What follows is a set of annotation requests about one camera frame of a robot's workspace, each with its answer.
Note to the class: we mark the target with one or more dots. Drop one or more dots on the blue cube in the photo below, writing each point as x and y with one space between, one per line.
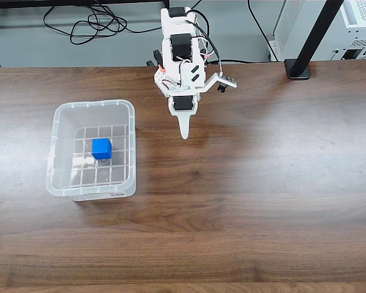
101 148

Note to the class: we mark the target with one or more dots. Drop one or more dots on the black and orange clamp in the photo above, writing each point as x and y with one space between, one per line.
156 55

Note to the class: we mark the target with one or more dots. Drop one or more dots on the clear plastic bin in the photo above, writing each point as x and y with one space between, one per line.
59 146

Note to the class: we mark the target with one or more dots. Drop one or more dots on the black pole stand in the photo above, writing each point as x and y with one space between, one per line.
315 33

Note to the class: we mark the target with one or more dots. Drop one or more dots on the white computer case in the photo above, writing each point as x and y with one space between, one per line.
363 39

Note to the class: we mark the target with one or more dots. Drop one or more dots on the small black camera board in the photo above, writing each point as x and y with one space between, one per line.
228 81

